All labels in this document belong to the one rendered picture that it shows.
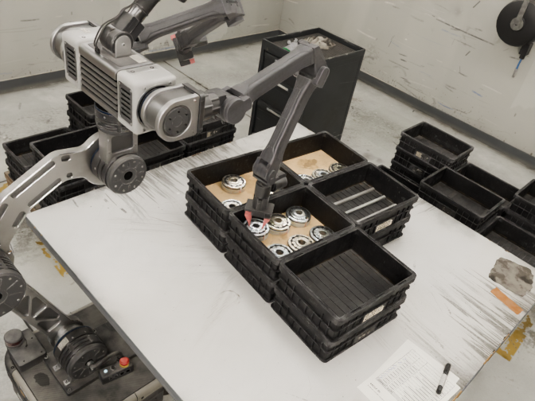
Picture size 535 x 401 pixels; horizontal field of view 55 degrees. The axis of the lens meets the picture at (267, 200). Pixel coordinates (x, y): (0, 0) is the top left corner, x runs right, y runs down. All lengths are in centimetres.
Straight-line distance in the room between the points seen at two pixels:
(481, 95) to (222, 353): 389
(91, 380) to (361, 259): 115
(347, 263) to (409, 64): 365
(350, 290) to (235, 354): 46
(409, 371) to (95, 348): 116
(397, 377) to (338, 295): 33
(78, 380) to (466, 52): 415
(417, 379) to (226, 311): 69
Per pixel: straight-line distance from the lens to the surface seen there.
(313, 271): 190
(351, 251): 202
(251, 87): 154
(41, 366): 234
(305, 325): 179
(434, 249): 241
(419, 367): 192
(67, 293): 289
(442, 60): 522
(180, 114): 137
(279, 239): 199
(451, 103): 525
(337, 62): 363
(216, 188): 219
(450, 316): 214
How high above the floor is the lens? 213
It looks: 37 degrees down
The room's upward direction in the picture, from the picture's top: 11 degrees clockwise
